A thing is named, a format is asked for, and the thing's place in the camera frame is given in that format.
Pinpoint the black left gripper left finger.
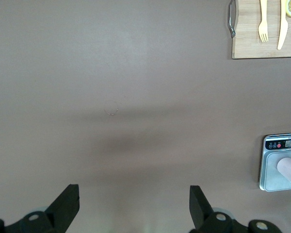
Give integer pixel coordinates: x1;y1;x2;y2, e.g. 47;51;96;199
0;183;80;233

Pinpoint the brown table cover sheet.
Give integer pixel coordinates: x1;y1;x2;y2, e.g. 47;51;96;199
0;0;291;233

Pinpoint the wooden cutting board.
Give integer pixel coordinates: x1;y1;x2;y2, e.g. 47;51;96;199
231;0;291;59

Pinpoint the yellow plastic fork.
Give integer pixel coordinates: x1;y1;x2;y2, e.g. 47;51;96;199
258;0;269;43

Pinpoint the silver digital kitchen scale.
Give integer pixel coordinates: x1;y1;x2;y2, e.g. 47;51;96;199
259;132;291;192

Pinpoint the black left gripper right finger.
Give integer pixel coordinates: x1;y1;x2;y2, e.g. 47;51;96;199
189;185;282;233

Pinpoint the pink plastic cup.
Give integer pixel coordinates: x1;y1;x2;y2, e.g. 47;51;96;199
276;157;291;190

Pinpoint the yellow plastic knife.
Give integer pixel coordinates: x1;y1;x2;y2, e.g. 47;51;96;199
277;0;289;50

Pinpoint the metal cutting board handle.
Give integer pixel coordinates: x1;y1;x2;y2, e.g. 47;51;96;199
227;0;237;38

